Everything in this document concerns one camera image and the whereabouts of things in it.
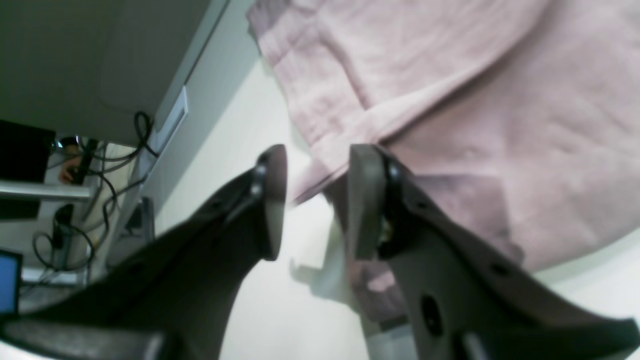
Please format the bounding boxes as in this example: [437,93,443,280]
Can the pale pink T-shirt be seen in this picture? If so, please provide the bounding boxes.
[246,0,640,321]

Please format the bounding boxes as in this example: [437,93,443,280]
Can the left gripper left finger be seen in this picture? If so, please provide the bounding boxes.
[1,145,288,360]

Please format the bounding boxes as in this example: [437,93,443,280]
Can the black box under table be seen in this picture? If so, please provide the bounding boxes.
[0,120,56,183]

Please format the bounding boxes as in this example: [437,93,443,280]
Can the blue screen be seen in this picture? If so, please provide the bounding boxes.
[0,249,23,316]

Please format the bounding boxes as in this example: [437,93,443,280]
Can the silver metal bar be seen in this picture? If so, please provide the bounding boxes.
[0,180,92,202]

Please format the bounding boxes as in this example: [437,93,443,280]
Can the tangled black cables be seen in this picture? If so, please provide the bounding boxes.
[30,111,161,281]

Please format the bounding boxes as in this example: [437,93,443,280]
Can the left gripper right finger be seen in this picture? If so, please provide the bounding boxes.
[347,144,639,360]

